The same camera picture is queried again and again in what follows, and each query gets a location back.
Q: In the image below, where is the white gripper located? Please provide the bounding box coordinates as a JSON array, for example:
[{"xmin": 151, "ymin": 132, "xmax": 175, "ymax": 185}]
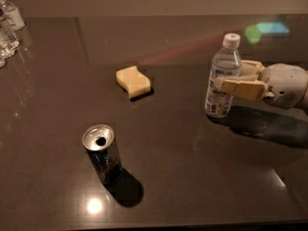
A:
[{"xmin": 214, "ymin": 60, "xmax": 308, "ymax": 110}]

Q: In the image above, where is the blue label plastic water bottle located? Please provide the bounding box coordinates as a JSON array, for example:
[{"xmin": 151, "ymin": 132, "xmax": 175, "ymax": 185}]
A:
[{"xmin": 205, "ymin": 33, "xmax": 242, "ymax": 117}]

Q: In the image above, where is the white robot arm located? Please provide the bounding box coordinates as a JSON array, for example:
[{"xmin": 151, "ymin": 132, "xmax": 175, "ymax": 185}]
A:
[{"xmin": 214, "ymin": 60, "xmax": 308, "ymax": 112}]

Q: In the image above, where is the white label bottle background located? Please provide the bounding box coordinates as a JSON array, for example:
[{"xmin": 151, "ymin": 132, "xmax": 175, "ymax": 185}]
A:
[{"xmin": 0, "ymin": 0, "xmax": 26, "ymax": 31}]

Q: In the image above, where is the yellow sponge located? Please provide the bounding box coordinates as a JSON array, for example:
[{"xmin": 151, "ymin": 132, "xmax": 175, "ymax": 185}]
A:
[{"xmin": 115, "ymin": 65, "xmax": 151, "ymax": 99}]

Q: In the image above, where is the open dark soda can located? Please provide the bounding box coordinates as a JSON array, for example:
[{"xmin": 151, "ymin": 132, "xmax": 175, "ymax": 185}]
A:
[{"xmin": 82, "ymin": 124, "xmax": 122, "ymax": 185}]

